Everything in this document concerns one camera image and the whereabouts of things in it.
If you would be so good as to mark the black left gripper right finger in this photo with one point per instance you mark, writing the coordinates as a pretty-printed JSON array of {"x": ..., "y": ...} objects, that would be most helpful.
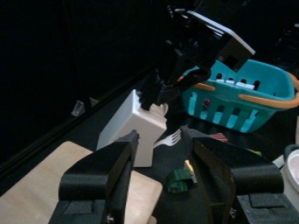
[{"x": 234, "y": 172}]

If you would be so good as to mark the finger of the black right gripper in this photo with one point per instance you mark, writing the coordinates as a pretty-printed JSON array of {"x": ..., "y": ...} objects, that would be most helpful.
[
  {"x": 187, "y": 83},
  {"x": 162, "y": 78}
]

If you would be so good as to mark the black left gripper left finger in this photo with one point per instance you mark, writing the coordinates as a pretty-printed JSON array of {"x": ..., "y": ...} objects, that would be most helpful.
[{"x": 98, "y": 172}]

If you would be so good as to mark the yellow-green toy piece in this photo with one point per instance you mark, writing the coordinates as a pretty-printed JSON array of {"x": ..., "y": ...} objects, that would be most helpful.
[{"x": 255, "y": 152}]

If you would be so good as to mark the red striped toy piece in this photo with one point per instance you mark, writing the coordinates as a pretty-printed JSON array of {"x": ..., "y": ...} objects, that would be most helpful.
[{"x": 219, "y": 137}]

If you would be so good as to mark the light wooden cutting board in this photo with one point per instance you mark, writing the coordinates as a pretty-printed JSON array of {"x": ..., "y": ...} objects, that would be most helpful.
[{"x": 43, "y": 180}]

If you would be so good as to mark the green striped toy vegetable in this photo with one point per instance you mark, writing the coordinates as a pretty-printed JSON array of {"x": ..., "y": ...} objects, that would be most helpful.
[{"x": 178, "y": 180}]

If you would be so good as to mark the white pot with dark rim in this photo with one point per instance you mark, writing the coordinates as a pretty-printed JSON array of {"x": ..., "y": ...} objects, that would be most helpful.
[{"x": 291, "y": 175}]

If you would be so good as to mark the white knife block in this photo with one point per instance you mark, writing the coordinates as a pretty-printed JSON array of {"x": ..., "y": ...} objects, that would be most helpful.
[{"x": 132, "y": 125}]

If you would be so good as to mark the white plastic fork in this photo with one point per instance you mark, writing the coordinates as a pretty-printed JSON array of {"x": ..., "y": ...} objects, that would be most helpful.
[{"x": 170, "y": 140}]

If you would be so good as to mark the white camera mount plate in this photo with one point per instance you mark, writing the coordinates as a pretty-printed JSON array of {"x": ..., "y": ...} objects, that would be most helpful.
[{"x": 227, "y": 30}]

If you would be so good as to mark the black frame rail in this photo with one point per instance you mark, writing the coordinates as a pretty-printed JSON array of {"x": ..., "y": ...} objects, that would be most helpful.
[{"x": 66, "y": 125}]

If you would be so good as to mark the small metal corner bracket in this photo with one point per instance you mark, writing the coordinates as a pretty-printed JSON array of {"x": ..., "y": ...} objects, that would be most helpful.
[{"x": 78, "y": 108}]

